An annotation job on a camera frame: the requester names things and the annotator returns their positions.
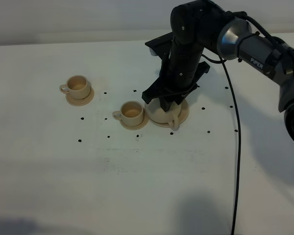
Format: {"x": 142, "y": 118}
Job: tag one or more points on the beige teacup near teapot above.
{"x": 131, "y": 114}

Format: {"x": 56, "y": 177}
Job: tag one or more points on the beige saucer near teapot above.
{"x": 142, "y": 123}

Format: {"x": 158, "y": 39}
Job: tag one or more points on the beige ceramic teapot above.
{"x": 155, "y": 113}

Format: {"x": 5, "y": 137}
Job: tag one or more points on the beige teacup far left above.
{"x": 78, "y": 87}

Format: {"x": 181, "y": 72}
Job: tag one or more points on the beige saucer far left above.
{"x": 80, "y": 102}

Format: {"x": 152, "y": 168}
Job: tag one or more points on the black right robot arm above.
{"x": 202, "y": 24}

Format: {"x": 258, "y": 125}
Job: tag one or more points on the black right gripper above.
{"x": 179, "y": 73}

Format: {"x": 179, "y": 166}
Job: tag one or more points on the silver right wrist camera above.
{"x": 160, "y": 46}

